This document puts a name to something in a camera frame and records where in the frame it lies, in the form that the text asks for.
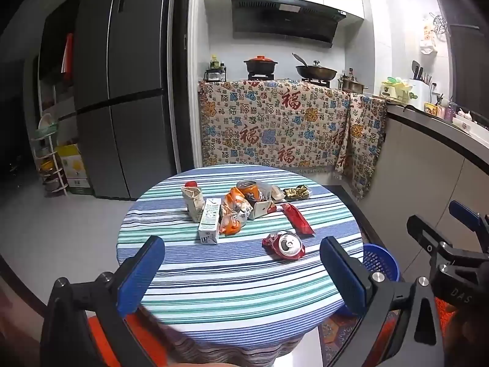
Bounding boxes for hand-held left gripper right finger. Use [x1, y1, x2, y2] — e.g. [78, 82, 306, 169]
[320, 236, 446, 367]

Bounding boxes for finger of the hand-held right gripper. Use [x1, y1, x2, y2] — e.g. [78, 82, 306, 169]
[407, 216, 455, 264]
[449, 201, 489, 251]

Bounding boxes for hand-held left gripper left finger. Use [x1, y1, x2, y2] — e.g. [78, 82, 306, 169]
[40, 236, 169, 367]

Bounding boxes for blue plastic basket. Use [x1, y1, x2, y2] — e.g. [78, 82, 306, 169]
[361, 244, 401, 281]

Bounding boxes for crushed red can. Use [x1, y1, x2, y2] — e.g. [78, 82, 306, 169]
[262, 230, 306, 261]

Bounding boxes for red snack wrapper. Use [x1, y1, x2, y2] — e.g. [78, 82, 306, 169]
[281, 203, 315, 236]

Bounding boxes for white green milk carton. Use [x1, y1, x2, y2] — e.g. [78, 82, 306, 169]
[198, 198, 223, 245]

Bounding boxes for beige carton red cap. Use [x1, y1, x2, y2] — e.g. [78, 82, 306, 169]
[181, 181, 205, 223]

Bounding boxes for gold foil wrapper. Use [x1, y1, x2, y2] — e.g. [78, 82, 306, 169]
[283, 184, 311, 201]

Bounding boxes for orange snack wrapper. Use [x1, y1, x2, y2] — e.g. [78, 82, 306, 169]
[223, 187, 253, 215]
[219, 206, 243, 236]

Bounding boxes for clear plastic box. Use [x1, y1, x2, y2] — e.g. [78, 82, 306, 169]
[248, 195, 278, 221]

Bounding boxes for crushed orange can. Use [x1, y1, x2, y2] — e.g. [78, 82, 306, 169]
[236, 180, 268, 203]

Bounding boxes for red floor mat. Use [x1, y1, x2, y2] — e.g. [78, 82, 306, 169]
[436, 297, 459, 326]

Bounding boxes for patterned floor mat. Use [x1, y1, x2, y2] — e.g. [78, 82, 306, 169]
[319, 306, 386, 367]

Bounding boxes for kitchen counter cabinet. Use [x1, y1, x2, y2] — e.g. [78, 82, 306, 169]
[376, 103, 489, 261]

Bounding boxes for striped tablecloth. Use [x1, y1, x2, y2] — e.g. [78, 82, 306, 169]
[116, 164, 363, 367]

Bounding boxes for white dish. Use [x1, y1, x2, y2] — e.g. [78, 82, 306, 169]
[453, 109, 475, 131]

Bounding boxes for narrow printed blanket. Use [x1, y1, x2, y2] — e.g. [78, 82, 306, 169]
[332, 92, 387, 200]

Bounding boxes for yellow cardboard box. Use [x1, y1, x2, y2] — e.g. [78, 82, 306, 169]
[55, 143, 94, 196]

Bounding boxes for white knife block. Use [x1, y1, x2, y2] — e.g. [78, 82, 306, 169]
[409, 60, 433, 105]

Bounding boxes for green yellow food containers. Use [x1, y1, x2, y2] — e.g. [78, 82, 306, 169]
[380, 77, 412, 102]

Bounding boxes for white tiered rack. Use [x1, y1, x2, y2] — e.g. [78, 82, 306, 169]
[31, 113, 70, 198]

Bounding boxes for steel pot with lid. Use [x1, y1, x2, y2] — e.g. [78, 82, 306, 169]
[338, 76, 369, 94]

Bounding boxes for large printed blanket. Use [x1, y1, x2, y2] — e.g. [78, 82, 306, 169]
[197, 80, 353, 173]

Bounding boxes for dark grey refrigerator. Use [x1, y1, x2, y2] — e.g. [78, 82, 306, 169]
[74, 0, 181, 200]

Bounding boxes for black wok with lid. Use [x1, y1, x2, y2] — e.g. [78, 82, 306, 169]
[292, 53, 339, 81]

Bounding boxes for black clay pot orange lid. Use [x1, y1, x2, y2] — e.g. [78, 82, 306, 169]
[244, 56, 279, 76]

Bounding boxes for red hanging item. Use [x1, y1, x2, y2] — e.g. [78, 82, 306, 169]
[63, 32, 74, 78]

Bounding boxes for black range hood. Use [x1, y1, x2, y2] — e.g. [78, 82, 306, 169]
[231, 0, 346, 48]

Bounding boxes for wire wall rack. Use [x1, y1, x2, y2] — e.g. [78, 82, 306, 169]
[430, 12, 448, 36]

